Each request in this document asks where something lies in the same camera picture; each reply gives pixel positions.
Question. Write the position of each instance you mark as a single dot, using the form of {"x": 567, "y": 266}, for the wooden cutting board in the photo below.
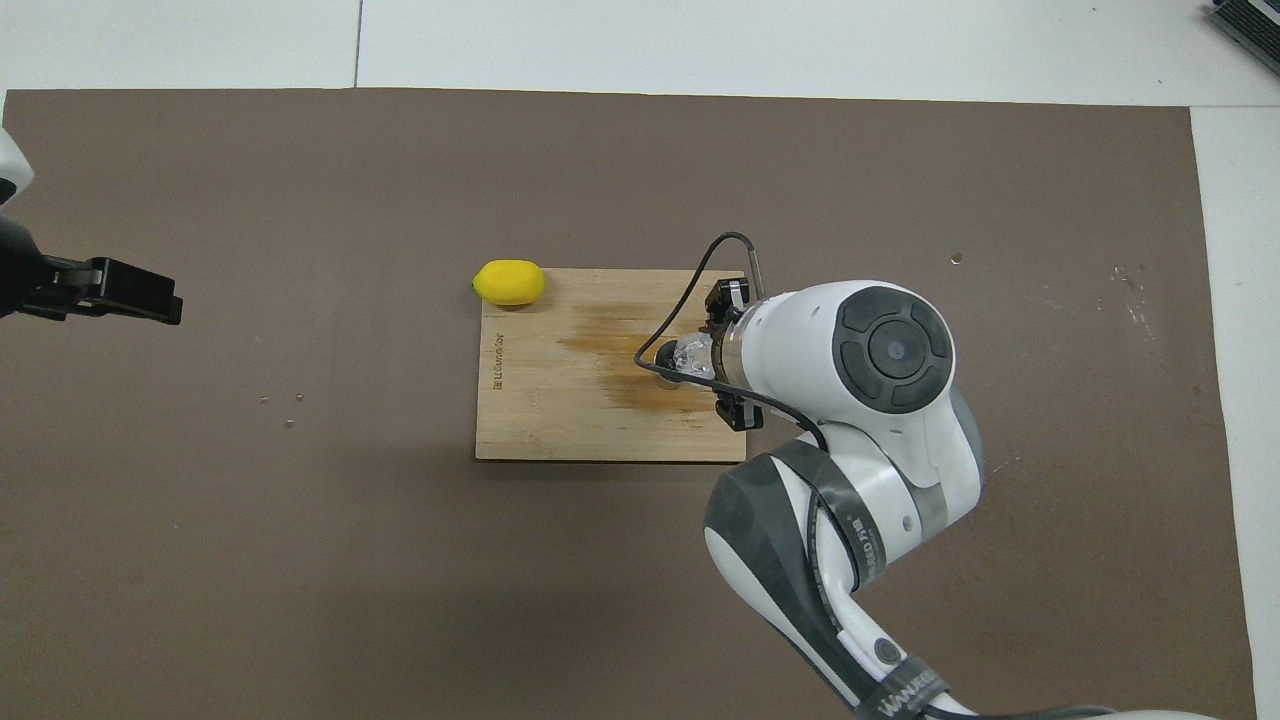
{"x": 540, "y": 400}

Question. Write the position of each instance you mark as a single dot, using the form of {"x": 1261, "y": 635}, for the yellow lemon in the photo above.
{"x": 510, "y": 282}

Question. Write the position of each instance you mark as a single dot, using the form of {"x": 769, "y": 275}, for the brown table mat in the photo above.
{"x": 200, "y": 550}

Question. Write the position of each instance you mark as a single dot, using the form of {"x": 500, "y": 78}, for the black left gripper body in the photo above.
{"x": 35, "y": 285}

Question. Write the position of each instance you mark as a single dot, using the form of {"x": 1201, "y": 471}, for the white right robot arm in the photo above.
{"x": 890, "y": 350}

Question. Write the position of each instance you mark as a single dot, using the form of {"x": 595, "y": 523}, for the steel double jigger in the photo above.
{"x": 668, "y": 380}

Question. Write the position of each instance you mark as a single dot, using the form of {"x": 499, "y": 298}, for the grey ribbed device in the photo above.
{"x": 1255, "y": 25}

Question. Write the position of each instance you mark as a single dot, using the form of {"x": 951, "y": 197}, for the clear plastic cup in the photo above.
{"x": 692, "y": 355}

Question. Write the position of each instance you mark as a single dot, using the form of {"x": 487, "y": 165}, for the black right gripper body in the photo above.
{"x": 715, "y": 355}

